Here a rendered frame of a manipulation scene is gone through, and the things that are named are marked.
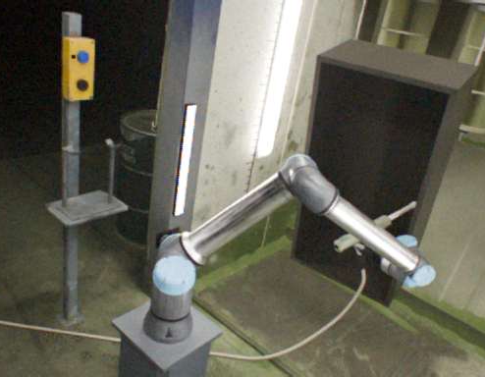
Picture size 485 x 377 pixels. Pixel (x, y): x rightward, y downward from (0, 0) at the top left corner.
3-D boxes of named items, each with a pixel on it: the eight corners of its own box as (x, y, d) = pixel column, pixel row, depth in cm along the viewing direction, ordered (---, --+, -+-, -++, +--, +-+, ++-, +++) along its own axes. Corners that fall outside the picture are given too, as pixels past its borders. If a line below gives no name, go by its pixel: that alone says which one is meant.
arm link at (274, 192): (145, 270, 174) (308, 156, 157) (151, 245, 189) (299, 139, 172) (172, 295, 179) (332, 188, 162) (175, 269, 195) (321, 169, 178)
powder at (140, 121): (113, 113, 329) (113, 111, 329) (182, 113, 356) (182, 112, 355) (135, 139, 288) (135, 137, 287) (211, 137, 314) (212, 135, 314)
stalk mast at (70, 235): (72, 312, 261) (75, 12, 192) (77, 318, 258) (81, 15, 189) (62, 317, 257) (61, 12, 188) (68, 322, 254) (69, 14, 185)
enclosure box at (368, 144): (318, 229, 289) (350, 38, 221) (410, 270, 260) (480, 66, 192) (290, 258, 265) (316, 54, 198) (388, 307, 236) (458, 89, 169)
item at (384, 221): (346, 281, 217) (338, 242, 207) (340, 277, 221) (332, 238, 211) (422, 238, 230) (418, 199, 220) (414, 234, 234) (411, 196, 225)
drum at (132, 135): (105, 215, 366) (110, 109, 328) (172, 208, 394) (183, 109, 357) (127, 255, 321) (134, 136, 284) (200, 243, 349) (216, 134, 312)
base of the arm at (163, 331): (165, 351, 162) (167, 331, 158) (133, 322, 172) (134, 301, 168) (202, 329, 175) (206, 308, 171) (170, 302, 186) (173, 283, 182)
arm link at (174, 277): (147, 317, 162) (151, 277, 155) (152, 288, 177) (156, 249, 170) (189, 321, 164) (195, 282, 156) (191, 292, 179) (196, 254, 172)
